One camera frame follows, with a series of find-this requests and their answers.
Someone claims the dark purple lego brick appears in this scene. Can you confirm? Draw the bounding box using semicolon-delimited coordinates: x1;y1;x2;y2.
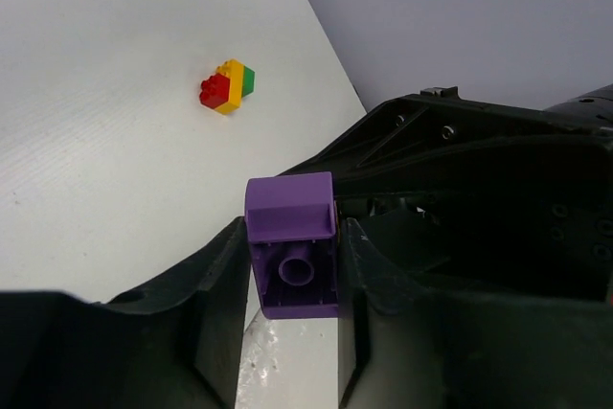
244;171;338;320

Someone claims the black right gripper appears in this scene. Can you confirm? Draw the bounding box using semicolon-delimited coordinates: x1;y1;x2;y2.
292;86;612;301

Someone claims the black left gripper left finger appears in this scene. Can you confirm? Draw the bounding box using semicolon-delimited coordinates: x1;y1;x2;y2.
1;218;249;408

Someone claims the green lego brick on table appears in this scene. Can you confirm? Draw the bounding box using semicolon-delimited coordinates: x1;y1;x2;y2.
241;65;255;98

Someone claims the red stud lego brick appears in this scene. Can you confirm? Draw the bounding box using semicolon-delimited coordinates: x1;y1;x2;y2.
199;73;230;110

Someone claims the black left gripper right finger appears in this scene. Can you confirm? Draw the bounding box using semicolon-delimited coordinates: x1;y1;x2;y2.
338;219;612;408

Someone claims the yellow long lego brick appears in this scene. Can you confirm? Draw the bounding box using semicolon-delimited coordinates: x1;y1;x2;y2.
216;59;244;115

